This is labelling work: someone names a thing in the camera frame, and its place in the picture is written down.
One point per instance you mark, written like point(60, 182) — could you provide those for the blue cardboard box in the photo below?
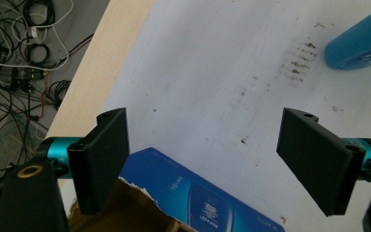
point(180, 190)

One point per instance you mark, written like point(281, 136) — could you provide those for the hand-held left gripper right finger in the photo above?
point(319, 164)

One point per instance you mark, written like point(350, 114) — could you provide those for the blue bottle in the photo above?
point(357, 48)

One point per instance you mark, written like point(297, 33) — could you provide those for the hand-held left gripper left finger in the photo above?
point(98, 161)

